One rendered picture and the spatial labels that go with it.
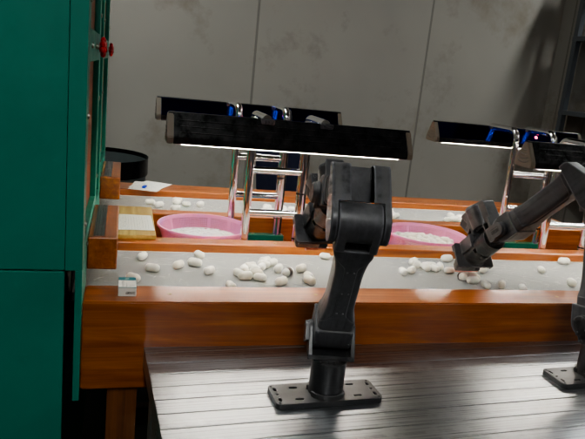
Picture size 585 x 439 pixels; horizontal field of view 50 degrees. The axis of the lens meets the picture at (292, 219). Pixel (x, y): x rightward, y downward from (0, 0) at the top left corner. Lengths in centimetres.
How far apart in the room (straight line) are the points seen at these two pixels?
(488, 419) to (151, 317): 66
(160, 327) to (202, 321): 8
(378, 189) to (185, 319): 53
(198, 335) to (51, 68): 58
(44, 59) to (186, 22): 290
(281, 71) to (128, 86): 96
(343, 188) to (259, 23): 322
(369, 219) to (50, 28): 61
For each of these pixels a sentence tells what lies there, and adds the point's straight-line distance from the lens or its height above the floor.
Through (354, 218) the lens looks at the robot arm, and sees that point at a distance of 93.
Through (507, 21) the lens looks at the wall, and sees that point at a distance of 489.
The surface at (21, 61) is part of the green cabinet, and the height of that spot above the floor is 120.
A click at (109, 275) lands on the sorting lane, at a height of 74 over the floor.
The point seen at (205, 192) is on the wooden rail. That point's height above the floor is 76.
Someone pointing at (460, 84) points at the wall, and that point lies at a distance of 470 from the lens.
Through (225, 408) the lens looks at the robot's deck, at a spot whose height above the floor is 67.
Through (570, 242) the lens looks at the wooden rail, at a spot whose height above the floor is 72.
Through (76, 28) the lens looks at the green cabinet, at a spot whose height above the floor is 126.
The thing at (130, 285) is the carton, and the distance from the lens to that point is 131.
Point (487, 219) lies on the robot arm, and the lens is 160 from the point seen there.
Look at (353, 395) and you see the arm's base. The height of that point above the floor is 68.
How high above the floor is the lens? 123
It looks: 13 degrees down
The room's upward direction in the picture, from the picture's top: 6 degrees clockwise
